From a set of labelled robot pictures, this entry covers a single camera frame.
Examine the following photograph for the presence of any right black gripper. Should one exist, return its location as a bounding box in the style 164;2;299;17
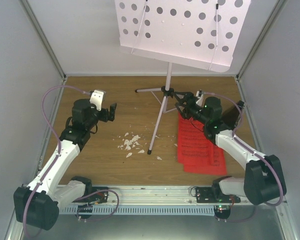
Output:
173;92;209;125

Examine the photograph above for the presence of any red sheet music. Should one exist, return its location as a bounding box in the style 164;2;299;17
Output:
182;145;227;176
177;114;212;164

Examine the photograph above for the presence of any black metronome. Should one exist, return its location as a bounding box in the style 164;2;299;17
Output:
221;106;240;130

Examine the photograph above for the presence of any white tripod music stand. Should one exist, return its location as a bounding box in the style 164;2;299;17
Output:
114;0;252;156

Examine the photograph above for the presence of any clear plastic metronome cover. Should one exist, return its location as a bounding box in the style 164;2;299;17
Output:
236;100;246;128

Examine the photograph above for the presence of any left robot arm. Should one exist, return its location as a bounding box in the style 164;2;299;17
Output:
13;99;117;231

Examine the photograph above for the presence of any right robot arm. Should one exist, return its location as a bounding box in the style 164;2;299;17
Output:
173;91;287;207

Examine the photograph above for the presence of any white debris pile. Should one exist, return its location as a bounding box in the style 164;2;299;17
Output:
111;131;147;158

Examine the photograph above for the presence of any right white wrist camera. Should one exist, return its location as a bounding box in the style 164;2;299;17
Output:
195;90;204;107

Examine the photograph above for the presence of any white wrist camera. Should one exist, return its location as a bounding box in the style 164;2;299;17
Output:
89;89;106;111
195;90;204;107

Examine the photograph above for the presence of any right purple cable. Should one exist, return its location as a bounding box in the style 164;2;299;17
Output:
202;91;285;206

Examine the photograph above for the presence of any purple cable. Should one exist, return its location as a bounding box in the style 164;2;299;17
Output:
202;91;285;206
22;84;93;238

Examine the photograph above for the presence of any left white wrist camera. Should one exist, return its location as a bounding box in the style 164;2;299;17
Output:
89;89;106;111

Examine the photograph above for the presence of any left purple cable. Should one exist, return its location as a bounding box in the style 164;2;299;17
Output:
22;84;93;238

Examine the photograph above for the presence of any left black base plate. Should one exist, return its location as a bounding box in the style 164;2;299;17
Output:
73;186;109;205

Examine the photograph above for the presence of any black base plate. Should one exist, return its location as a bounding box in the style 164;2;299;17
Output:
194;186;241;204
73;186;109;205

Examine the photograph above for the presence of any aluminium rail with cable duct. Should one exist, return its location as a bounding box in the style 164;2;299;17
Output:
59;186;252;222

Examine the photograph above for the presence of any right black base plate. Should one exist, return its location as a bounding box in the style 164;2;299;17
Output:
194;186;241;204

